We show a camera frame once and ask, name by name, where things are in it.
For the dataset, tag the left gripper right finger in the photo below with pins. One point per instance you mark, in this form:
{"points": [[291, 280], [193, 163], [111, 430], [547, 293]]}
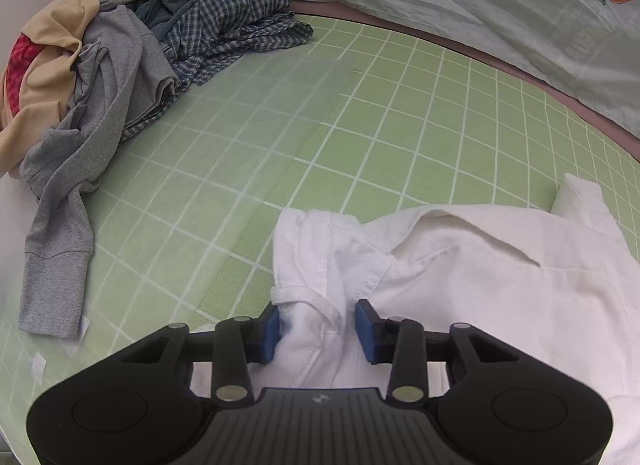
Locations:
{"points": [[379, 337]]}

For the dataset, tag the blue checkered shirt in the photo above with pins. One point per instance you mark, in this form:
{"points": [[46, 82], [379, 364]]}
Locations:
{"points": [[202, 37]]}

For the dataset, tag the green grid cutting mat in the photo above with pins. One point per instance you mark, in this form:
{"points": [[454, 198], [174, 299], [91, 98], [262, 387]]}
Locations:
{"points": [[361, 120]]}

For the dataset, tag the red garment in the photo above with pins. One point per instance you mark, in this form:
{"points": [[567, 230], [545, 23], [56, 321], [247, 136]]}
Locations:
{"points": [[22, 55]]}

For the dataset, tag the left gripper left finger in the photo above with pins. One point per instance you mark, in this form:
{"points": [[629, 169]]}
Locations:
{"points": [[241, 338]]}

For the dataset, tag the white shirt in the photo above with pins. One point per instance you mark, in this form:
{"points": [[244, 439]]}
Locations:
{"points": [[561, 286]]}

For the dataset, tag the grey sweatshirt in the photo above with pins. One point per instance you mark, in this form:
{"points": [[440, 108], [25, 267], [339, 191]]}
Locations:
{"points": [[123, 76]]}

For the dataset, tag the beige garment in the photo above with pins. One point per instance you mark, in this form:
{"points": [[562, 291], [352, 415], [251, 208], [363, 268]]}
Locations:
{"points": [[49, 81]]}

